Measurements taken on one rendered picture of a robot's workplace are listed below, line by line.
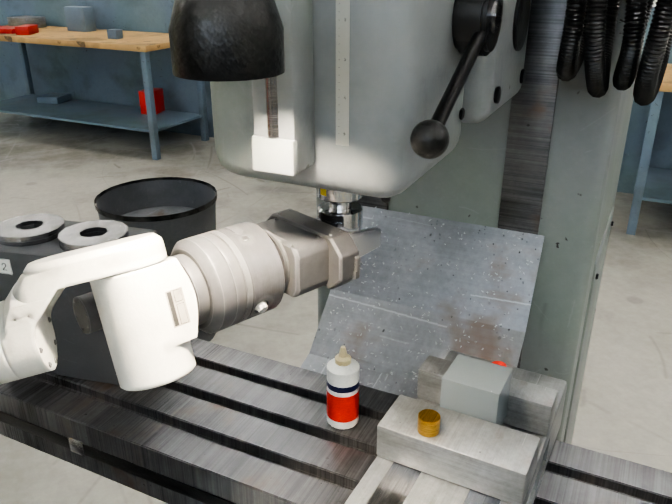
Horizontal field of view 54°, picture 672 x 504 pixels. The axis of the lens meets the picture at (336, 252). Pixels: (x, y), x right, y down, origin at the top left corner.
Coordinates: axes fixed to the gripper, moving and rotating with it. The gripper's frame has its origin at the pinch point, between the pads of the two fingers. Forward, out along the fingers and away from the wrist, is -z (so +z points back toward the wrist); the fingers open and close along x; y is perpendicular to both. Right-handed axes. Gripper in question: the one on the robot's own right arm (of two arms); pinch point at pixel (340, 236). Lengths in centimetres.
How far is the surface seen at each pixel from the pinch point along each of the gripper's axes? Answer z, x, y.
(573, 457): -18.2, -21.1, 26.7
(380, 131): 5.6, -10.6, -14.0
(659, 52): -26.6, -18.4, -18.4
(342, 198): 1.5, -1.9, -5.1
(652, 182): -361, 105, 96
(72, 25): -202, 553, 28
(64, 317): 18.1, 34.1, 17.1
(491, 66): -14.4, -7.0, -16.9
